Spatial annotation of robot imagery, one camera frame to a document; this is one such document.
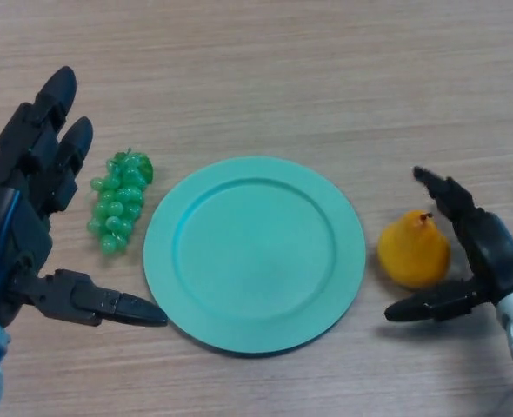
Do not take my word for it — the green round plate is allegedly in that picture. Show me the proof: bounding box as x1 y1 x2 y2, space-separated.
143 156 367 358

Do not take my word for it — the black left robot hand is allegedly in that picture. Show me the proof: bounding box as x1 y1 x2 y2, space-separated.
0 65 170 331

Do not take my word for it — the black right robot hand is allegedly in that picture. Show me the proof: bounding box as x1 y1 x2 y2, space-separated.
383 166 513 323

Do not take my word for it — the green grape bunch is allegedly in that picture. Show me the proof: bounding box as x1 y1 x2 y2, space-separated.
86 148 156 257

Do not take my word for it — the yellow pear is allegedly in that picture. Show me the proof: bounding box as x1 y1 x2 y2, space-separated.
376 209 452 290

